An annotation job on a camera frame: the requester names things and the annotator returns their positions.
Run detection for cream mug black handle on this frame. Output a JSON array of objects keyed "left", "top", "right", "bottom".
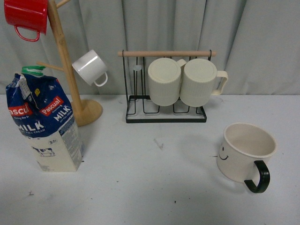
[{"left": 217, "top": 122, "right": 277, "bottom": 193}]

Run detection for white enamel mug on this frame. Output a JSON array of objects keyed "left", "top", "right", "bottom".
[{"left": 72, "top": 50, "right": 108, "bottom": 87}]

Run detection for cream ribbed mug right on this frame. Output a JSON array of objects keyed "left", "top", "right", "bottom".
[{"left": 180, "top": 58, "right": 228, "bottom": 107}]

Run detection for cream ribbed mug left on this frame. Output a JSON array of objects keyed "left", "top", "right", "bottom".
[{"left": 148, "top": 58, "right": 187, "bottom": 106}]

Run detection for black wire cup rack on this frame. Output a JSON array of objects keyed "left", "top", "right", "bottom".
[{"left": 118, "top": 50, "right": 217, "bottom": 123}]

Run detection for wooden mug tree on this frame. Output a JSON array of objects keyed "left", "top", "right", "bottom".
[{"left": 36, "top": 0, "right": 104, "bottom": 127}]

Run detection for blue white milk carton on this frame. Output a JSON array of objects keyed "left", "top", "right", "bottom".
[{"left": 6, "top": 66, "right": 83, "bottom": 172}]

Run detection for cream ribbed mug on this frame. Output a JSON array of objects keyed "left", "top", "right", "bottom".
[
  {"left": 148, "top": 58, "right": 187, "bottom": 106},
  {"left": 180, "top": 58, "right": 228, "bottom": 107}
]

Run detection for red enamel mug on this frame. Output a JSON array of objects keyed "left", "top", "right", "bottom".
[{"left": 4, "top": 0, "right": 48, "bottom": 42}]

